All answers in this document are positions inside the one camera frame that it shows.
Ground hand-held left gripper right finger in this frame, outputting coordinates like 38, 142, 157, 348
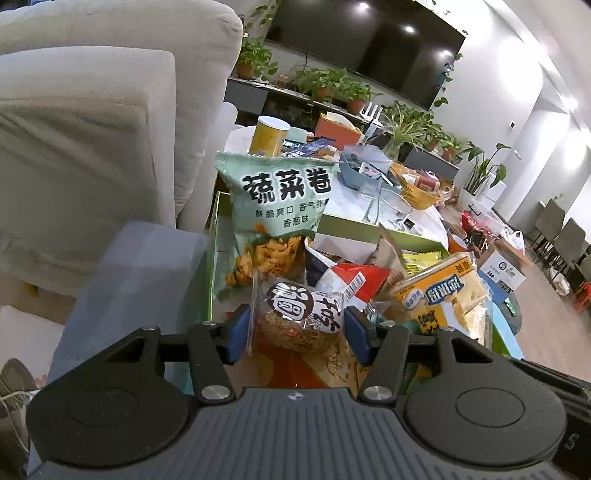
345, 305, 514, 408

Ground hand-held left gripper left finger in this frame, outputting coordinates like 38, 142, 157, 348
78, 304, 253, 408

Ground red and white snack bag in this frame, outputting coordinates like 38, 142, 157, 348
304, 237, 392, 306

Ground round rice cake packet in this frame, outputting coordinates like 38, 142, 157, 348
251, 271, 352, 354

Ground clear bread packet red edges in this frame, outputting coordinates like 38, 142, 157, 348
231, 344, 365, 391

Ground yellow wafer packet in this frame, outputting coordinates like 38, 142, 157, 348
390, 251, 491, 343

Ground green cardboard box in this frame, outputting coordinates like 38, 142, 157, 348
203, 189, 525, 394

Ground pale green snack bag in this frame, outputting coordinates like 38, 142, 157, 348
214, 152, 334, 302

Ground glass bowl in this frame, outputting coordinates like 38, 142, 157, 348
364, 182, 413, 230

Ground white round table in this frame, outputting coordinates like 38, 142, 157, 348
222, 124, 452, 251

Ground yellow woven basket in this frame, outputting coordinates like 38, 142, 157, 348
392, 168, 443, 210

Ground blue plastic basin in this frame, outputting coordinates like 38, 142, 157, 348
339, 145, 403, 191

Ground red plastic bag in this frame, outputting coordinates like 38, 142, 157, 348
461, 212, 491, 232

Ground grey dining chair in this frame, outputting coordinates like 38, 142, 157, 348
528, 198, 568, 259
551, 217, 591, 278

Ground white plastic bag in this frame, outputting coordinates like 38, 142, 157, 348
503, 229, 527, 255

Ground dark blue snack packet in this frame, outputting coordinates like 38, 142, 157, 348
281, 137, 341, 160

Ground yellow snack can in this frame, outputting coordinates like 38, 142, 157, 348
249, 115, 292, 158

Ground orange tissue box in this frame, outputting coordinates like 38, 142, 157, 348
315, 112, 363, 150

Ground spider plant in vase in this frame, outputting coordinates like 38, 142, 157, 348
380, 113, 426, 162

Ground large leaf plant white pot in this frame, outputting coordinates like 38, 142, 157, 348
461, 143, 513, 204

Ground potted green plant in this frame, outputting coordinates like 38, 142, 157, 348
424, 124, 467, 160
383, 101, 435, 135
339, 78, 382, 116
237, 39, 278, 79
293, 68, 347, 103

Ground television cabinet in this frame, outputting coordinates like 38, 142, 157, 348
226, 76, 463, 181

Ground grey armchair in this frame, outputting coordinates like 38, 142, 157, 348
0, 0, 245, 297

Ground wall television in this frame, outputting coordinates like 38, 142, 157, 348
265, 0, 467, 111

